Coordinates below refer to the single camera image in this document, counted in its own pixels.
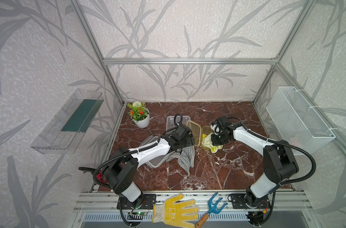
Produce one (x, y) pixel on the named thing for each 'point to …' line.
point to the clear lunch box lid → (157, 162)
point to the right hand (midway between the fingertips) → (212, 141)
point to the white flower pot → (143, 123)
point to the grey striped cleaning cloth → (186, 158)
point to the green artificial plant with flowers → (138, 111)
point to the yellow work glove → (171, 213)
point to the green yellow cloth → (207, 142)
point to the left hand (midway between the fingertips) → (190, 141)
